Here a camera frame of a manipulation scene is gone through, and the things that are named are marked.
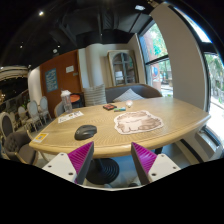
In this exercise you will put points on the dark red small box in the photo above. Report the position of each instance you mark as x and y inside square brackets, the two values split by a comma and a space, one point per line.
[109, 107]

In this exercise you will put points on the white dining chair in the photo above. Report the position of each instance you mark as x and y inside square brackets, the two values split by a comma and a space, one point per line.
[34, 114]
[44, 112]

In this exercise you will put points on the white printed paper sheet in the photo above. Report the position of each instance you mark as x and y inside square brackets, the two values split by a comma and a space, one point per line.
[70, 116]

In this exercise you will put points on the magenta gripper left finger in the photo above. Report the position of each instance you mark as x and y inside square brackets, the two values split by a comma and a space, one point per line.
[72, 166]

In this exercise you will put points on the grey sofa bench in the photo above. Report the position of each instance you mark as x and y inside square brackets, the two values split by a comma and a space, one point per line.
[143, 90]

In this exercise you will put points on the orange round side table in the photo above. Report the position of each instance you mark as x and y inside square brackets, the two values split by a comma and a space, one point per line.
[75, 100]

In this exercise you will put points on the yellow sticker card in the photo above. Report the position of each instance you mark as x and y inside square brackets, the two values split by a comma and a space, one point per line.
[40, 137]

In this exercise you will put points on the green blue small pack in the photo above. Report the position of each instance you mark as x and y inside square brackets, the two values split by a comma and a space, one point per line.
[120, 109]

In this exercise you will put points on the small white round object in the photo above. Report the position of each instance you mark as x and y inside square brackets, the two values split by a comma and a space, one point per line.
[129, 103]

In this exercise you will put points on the dark grey computer mouse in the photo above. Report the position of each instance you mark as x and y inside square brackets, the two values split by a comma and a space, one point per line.
[85, 132]

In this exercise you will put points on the blue wall poster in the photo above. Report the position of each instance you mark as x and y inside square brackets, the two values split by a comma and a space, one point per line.
[51, 80]

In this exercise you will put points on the clear plastic water bottle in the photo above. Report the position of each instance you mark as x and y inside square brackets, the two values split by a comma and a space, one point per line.
[66, 101]

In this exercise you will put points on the striped grey cushion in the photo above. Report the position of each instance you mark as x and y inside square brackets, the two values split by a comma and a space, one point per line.
[95, 95]

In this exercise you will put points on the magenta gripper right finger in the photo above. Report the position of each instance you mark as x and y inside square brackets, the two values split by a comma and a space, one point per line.
[149, 166]

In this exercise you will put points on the black round table base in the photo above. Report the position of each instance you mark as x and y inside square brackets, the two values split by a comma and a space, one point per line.
[102, 171]

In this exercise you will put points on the arched wooden display cabinet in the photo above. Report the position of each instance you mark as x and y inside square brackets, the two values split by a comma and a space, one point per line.
[123, 67]

